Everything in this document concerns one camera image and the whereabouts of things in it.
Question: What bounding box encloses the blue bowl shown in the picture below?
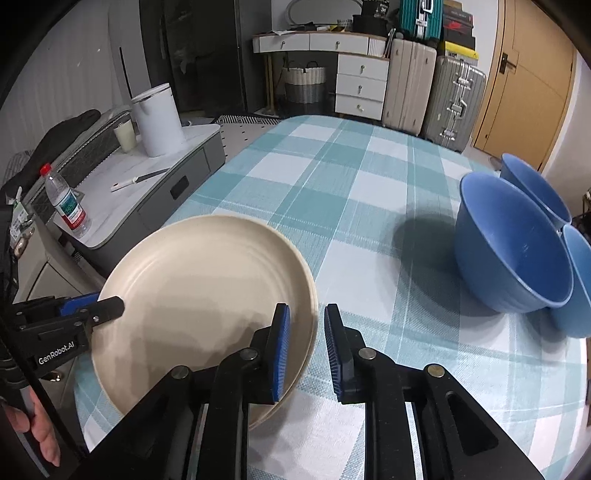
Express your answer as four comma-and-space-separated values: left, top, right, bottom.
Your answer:
549, 224, 591, 339
454, 172, 574, 315
500, 153, 573, 229

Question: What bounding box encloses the grey white laundry basket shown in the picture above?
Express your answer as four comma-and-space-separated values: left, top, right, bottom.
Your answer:
283, 62, 327, 106

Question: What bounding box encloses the tan wooden door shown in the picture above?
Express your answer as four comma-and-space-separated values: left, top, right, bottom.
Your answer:
471, 0, 578, 171

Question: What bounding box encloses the rounded grey mirror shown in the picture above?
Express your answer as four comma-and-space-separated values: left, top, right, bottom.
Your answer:
286, 0, 363, 24

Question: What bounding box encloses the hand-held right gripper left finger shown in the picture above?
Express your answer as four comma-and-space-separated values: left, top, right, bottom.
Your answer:
88, 302, 291, 480

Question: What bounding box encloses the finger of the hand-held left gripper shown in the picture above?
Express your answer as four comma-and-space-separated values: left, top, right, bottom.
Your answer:
21, 296, 125, 344
11, 292, 100, 324

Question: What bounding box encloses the clear water bottle red cap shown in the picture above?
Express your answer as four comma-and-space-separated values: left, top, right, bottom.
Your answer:
39, 164, 92, 239

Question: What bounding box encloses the dark grey fridge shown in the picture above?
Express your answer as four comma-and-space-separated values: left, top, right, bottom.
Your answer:
139, 0, 245, 114

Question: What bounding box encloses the green suitcase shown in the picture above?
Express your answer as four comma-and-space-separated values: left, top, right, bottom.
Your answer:
399, 0, 444, 40

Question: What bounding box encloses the grey quilted mattress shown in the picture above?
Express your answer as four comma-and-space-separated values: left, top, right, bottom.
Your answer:
0, 106, 134, 222

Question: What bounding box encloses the beige suitcase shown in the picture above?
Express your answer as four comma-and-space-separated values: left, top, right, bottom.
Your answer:
382, 38, 437, 136

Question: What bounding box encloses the black bag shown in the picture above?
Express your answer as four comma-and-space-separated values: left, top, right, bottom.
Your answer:
353, 0, 400, 35

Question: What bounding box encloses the white desk with drawers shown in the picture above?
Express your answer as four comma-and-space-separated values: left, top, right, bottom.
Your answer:
252, 32, 391, 121

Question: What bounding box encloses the white handled knife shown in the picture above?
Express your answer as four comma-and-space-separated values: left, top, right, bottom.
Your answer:
110, 168, 169, 192

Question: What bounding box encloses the green white carton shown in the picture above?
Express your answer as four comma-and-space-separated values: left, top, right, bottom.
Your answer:
8, 196, 37, 254

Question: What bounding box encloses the silver suitcase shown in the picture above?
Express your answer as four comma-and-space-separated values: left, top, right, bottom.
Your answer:
422, 55, 487, 153

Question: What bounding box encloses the person's left hand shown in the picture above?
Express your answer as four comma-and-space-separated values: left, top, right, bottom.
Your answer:
0, 394, 62, 467

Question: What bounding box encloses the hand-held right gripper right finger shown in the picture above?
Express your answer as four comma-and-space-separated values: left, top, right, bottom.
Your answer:
323, 303, 546, 480

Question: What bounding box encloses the dark cloth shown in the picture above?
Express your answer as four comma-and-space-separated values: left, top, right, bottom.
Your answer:
0, 109, 101, 195

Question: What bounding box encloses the white electric kettle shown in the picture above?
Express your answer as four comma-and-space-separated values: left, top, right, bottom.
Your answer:
130, 83, 185, 158

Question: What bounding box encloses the cream cup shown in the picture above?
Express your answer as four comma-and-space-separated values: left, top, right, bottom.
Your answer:
114, 121, 137, 153

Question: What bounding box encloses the stack of shoe boxes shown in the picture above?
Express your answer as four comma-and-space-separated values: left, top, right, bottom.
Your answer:
441, 0, 476, 58

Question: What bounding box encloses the grey side cabinet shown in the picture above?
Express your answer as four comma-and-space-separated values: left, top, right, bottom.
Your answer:
53, 124, 227, 264

